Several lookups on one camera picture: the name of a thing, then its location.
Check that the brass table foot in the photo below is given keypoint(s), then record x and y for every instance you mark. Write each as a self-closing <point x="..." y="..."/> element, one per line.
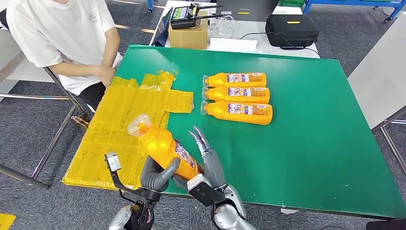
<point x="79" y="122"/>

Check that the dark blue tablet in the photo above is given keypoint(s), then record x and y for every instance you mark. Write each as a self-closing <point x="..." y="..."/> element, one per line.
<point x="161" y="35"/>

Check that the person's right hand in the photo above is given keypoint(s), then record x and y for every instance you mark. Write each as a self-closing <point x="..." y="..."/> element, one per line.
<point x="107" y="76"/>

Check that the white flat box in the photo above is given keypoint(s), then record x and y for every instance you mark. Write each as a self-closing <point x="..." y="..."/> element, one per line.
<point x="233" y="45"/>

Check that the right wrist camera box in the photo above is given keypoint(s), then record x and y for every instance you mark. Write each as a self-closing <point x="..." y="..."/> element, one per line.
<point x="198" y="182"/>

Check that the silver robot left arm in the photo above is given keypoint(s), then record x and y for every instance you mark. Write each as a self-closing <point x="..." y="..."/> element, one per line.
<point x="120" y="219"/>

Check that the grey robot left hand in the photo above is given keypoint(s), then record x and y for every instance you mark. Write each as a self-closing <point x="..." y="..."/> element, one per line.
<point x="152" y="181"/>

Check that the person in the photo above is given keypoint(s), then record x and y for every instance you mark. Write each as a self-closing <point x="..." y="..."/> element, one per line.
<point x="63" y="31"/>

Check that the black remote controller with antennas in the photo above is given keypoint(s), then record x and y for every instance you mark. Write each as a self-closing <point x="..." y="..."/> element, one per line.
<point x="182" y="19"/>

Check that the steel side table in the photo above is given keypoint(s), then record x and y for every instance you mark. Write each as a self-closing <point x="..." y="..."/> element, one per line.
<point x="9" y="57"/>

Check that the green plastic crate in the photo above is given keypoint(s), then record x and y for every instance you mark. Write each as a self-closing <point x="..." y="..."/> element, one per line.
<point x="290" y="3"/>

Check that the grey side table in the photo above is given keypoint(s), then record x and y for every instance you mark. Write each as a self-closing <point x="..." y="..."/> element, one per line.
<point x="380" y="79"/>

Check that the person's right forearm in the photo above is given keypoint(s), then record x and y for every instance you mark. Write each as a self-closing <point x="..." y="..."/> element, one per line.
<point x="76" y="68"/>

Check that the yellow taped mat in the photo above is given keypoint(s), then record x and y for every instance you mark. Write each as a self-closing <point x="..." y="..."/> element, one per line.
<point x="111" y="127"/>

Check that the brown cardboard box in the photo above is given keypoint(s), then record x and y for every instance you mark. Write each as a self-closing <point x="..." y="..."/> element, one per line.
<point x="187" y="38"/>

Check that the person's left forearm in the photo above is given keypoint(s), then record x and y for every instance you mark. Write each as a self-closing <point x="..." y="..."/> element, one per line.
<point x="111" y="50"/>

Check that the yellow floor marker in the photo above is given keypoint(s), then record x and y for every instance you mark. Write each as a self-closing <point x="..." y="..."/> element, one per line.
<point x="6" y="222"/>

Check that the orange detergent bottle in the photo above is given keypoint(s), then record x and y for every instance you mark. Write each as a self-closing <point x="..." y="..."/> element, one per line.
<point x="219" y="80"/>
<point x="222" y="111"/>
<point x="161" y="146"/>
<point x="219" y="94"/>

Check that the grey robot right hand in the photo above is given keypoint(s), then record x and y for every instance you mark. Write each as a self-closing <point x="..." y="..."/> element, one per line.
<point x="212" y="165"/>

